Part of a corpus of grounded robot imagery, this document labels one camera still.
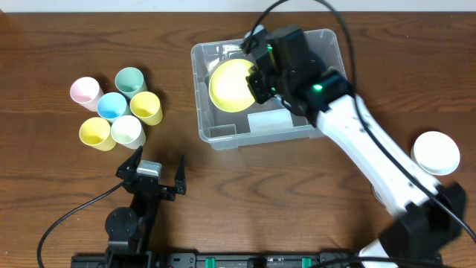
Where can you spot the cream white cup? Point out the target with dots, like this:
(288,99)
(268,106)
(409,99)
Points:
(128,131)

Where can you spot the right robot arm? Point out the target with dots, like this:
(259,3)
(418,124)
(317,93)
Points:
(427,215)

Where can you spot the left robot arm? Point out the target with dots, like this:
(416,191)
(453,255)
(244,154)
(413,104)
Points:
(129,227)

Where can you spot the pink cup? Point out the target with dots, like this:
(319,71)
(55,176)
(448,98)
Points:
(86,91)

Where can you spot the light blue cup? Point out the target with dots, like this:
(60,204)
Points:
(112,106)

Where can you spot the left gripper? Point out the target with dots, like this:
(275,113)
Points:
(155,189)

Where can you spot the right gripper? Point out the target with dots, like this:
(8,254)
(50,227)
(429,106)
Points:
(258,83)

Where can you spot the green cup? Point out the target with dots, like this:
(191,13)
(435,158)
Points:
(130,81)

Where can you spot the yellow cup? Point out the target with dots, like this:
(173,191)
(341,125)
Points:
(147,107)
(96,132)

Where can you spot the small yellow bowl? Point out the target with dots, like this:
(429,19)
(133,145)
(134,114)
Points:
(228,87)

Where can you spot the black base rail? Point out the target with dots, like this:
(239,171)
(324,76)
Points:
(191,260)

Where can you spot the small white bowl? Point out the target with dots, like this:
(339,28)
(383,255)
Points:
(436,153)

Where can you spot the clear plastic storage container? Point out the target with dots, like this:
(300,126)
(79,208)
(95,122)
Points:
(279,118)

